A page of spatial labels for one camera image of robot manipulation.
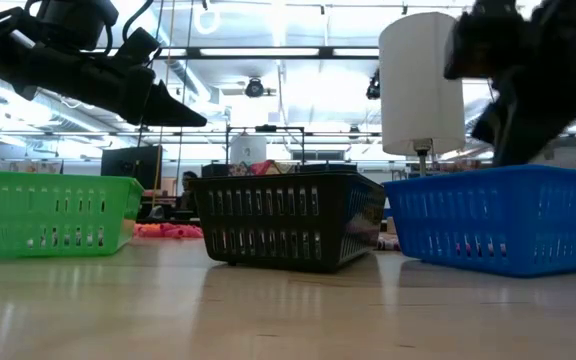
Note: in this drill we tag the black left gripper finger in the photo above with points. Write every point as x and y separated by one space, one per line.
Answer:
168 112

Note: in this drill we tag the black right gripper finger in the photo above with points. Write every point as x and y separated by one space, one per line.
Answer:
533 125
485 125

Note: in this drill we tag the pink crayon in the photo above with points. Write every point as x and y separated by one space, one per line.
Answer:
468 248

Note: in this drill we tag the silver grey crayon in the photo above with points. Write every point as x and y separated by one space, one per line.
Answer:
100 236

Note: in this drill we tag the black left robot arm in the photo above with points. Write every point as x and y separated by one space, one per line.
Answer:
78 20

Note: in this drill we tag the black equipment box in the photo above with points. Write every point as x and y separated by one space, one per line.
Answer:
130 167

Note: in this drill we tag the white shade table lamp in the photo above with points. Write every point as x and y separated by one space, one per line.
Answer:
413 75

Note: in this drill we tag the white cylindrical container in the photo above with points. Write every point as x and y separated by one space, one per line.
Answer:
248 150

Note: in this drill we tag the blue plastic basket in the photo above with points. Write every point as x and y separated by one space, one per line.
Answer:
543 220

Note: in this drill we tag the pink fabric bundle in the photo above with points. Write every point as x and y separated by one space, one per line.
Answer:
265 167

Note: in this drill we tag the green plastic basket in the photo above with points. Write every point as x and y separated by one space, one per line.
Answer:
43 215

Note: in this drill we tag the black plastic basket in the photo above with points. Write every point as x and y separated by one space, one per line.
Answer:
328 225

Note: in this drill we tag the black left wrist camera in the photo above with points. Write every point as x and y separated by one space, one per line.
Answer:
138 47

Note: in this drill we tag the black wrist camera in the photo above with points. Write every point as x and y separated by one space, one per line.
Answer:
138 47
468 50

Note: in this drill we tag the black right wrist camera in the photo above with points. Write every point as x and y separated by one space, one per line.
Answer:
468 50

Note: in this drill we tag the black ceiling camera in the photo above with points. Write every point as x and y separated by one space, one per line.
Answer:
374 87
254 88

